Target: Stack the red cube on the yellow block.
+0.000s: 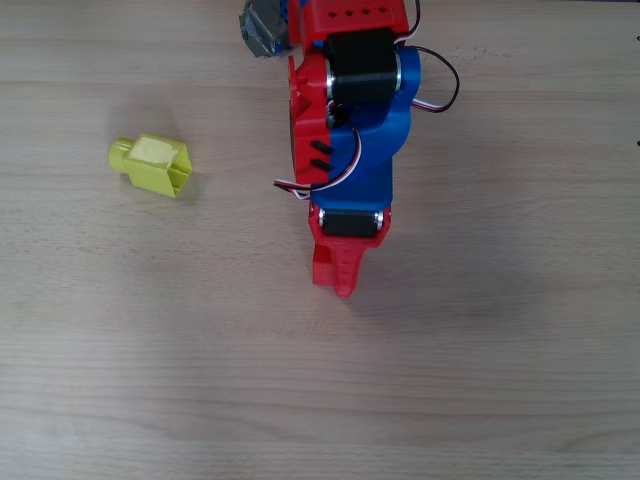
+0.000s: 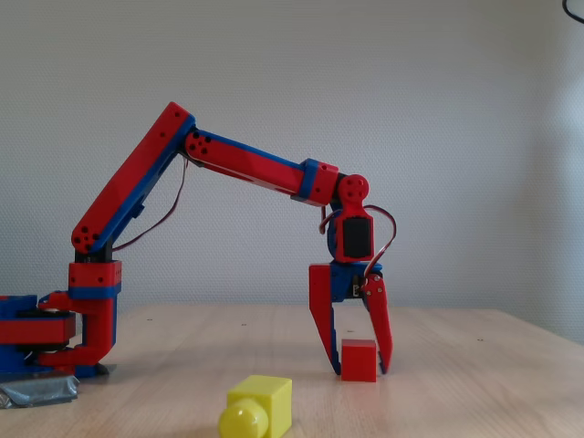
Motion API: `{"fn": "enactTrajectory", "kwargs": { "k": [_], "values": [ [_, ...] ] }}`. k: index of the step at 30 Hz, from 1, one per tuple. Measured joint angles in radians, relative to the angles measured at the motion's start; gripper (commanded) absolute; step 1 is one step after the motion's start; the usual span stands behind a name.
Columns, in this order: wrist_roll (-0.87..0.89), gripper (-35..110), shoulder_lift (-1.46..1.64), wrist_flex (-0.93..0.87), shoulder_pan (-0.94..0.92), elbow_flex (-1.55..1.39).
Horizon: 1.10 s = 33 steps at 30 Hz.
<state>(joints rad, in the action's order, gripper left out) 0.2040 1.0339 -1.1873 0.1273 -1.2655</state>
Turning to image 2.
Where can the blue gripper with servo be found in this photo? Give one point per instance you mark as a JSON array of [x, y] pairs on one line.
[[343, 284]]

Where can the red cube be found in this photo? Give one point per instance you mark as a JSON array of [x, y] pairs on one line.
[[359, 362]]

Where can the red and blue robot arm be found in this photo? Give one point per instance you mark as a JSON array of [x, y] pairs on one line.
[[255, 166]]

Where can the yellow block with round knob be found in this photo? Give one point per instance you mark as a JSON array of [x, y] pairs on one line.
[[269, 403]]

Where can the grey duct tape piece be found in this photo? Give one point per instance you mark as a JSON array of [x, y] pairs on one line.
[[36, 390], [107, 368]]

